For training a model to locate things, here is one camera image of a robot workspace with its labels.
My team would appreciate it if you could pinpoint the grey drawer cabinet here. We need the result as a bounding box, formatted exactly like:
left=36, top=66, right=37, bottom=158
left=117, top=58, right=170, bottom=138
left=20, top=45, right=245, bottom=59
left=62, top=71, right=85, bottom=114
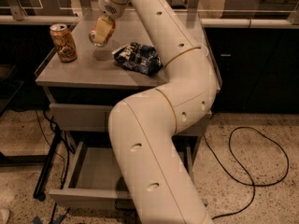
left=35, top=10, right=222, bottom=217

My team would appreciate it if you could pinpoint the gold patterned drink can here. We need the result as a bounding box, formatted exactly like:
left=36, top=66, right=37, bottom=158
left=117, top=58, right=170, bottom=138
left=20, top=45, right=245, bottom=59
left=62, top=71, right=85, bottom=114
left=50, top=23, right=77, bottom=63

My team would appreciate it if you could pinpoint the grey top drawer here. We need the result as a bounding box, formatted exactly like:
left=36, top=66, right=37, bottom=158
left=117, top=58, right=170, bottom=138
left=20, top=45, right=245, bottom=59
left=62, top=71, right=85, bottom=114
left=50, top=102, right=211, bottom=137

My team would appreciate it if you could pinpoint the red coke can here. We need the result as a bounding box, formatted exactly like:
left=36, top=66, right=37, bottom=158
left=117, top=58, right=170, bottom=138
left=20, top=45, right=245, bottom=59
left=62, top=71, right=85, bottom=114
left=89, top=16, right=116, bottom=47

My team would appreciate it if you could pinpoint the white horizontal rail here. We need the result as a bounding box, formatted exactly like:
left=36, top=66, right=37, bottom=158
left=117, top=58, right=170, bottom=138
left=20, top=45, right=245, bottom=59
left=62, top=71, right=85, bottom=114
left=201, top=19, right=299, bottom=29

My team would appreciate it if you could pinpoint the blue chip bag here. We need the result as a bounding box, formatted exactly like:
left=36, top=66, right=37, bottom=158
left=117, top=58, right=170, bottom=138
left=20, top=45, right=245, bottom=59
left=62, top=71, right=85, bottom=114
left=112, top=42, right=163, bottom=76

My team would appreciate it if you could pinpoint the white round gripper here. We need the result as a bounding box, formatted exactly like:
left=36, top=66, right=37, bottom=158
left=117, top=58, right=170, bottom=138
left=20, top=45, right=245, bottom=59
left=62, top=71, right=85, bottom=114
left=94, top=0, right=128, bottom=45

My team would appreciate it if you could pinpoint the open grey middle drawer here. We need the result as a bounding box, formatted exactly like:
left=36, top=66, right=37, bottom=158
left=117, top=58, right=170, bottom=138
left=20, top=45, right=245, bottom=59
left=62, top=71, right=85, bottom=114
left=49, top=140, right=208, bottom=212

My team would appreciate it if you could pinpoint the black floor cable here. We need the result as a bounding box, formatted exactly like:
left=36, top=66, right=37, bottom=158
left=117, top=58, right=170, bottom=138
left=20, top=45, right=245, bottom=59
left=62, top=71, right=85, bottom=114
left=203, top=126, right=291, bottom=220

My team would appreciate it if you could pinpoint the black table leg frame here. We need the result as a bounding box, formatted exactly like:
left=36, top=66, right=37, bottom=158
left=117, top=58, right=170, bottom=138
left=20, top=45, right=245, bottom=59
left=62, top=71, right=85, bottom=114
left=0, top=131, right=62, bottom=202

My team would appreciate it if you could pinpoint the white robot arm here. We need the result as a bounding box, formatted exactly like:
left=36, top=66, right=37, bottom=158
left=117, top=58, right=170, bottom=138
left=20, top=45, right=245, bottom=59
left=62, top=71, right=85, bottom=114
left=98, top=0, right=217, bottom=224

